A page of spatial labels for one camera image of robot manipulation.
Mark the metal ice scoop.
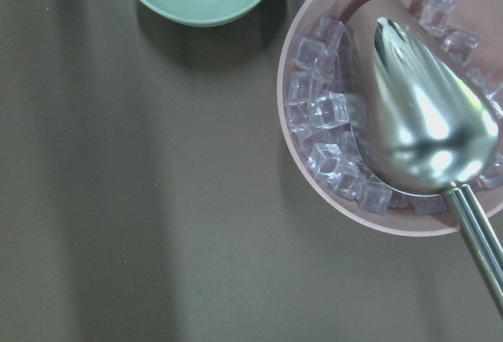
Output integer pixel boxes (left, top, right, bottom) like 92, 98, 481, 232
347, 0, 502, 307

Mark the pink bowl of ice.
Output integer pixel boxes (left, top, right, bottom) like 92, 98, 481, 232
277, 0, 502, 237

